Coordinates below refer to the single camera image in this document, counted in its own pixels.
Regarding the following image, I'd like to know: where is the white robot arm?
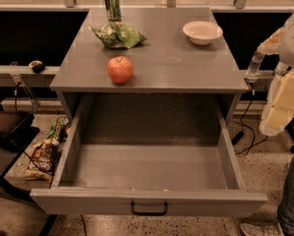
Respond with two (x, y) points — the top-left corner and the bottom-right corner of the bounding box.
(260, 13), (294, 136)

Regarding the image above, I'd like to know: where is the open grey top drawer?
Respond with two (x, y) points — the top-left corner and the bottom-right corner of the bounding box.
(30, 93), (266, 217)

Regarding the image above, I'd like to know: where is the black tray cart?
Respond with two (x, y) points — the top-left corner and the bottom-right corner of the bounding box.
(0, 103), (39, 181)

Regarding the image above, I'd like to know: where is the grey sneaker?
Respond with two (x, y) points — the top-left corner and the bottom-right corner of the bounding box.
(240, 221), (284, 236)

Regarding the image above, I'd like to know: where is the green snack bag on floor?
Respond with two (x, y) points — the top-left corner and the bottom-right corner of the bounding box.
(47, 117), (68, 142)

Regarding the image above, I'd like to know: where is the green soda can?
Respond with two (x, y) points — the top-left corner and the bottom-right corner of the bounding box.
(104, 0), (121, 22)

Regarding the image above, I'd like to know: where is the clear water bottle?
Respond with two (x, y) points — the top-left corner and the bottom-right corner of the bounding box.
(246, 51), (265, 79)

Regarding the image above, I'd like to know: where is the yellow black tape measure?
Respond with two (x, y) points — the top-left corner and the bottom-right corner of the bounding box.
(29, 60), (45, 74)

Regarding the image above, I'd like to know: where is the brown snack bag on floor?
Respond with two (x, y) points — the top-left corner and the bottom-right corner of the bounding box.
(24, 140), (61, 182)

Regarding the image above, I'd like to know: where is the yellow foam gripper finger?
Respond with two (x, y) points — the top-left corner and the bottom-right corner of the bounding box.
(260, 62), (294, 137)

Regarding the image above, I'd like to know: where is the green jalapeno chip bag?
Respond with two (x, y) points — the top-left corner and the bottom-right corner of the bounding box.
(91, 22), (147, 49)

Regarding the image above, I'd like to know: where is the black drawer handle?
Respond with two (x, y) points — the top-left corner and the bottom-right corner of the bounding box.
(131, 202), (168, 216)

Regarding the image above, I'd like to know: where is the black power cable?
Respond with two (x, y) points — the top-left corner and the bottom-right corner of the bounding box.
(229, 89), (269, 156)

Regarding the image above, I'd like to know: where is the white bowl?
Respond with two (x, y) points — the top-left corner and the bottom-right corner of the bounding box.
(183, 21), (223, 46)

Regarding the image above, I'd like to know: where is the red apple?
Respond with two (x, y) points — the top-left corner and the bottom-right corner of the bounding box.
(107, 56), (134, 85)

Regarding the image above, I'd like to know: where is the person leg in jeans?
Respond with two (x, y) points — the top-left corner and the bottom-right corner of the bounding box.
(277, 155), (294, 236)

